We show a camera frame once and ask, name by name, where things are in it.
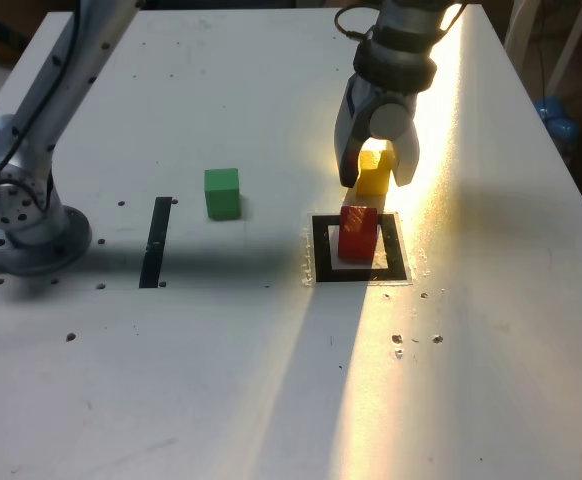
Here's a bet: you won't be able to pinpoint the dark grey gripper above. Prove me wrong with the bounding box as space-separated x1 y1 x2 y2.
334 74 421 189

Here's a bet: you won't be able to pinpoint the yellow cube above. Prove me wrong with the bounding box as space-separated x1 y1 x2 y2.
355 148 397 198

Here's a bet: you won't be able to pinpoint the red cube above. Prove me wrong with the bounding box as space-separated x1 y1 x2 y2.
338 204 379 264

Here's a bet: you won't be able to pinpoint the green cube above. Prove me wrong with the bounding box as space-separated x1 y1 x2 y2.
203 167 243 221

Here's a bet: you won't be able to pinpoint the black tape square outline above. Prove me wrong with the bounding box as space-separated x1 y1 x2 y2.
311 213 408 284

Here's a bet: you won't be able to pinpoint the blue rounded object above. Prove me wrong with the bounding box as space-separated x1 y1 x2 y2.
532 96 581 145

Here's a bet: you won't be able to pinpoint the black tape strip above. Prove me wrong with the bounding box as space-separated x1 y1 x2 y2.
138 196 173 290

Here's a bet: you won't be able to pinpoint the white frame legs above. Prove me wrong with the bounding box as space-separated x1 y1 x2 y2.
504 0 582 97

